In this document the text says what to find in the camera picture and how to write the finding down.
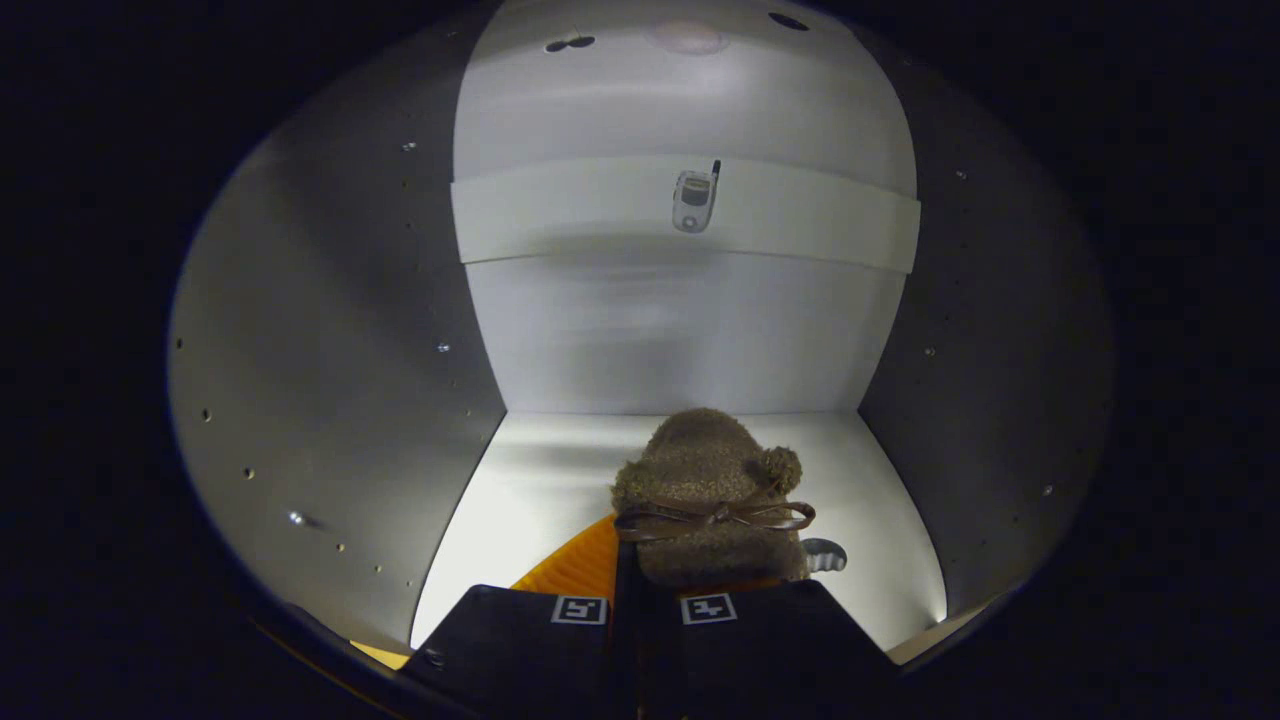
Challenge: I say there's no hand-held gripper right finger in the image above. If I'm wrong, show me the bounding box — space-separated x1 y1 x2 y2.
640 580 901 720

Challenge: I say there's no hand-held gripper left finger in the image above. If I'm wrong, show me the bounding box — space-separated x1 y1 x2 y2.
400 515 641 720

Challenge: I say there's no brown fuzzy shoe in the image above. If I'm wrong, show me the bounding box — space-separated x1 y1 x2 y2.
610 407 817 589

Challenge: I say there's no grey shoe cabinet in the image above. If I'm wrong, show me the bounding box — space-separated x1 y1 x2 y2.
165 0 1116 681

